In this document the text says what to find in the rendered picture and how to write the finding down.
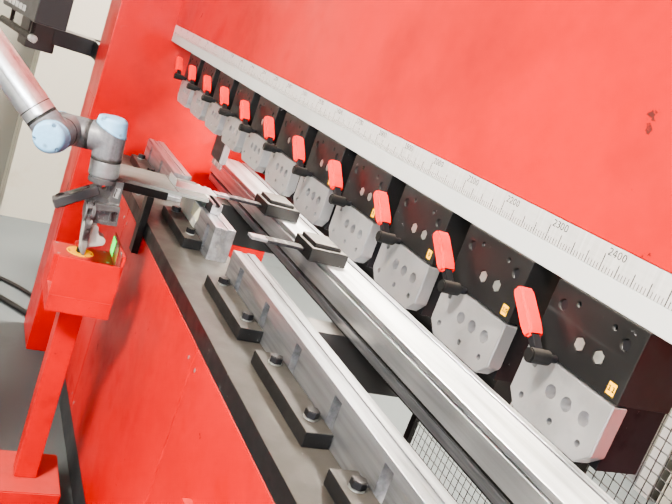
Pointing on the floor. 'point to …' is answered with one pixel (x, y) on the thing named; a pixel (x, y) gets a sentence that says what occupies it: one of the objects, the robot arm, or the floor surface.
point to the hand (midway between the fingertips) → (80, 249)
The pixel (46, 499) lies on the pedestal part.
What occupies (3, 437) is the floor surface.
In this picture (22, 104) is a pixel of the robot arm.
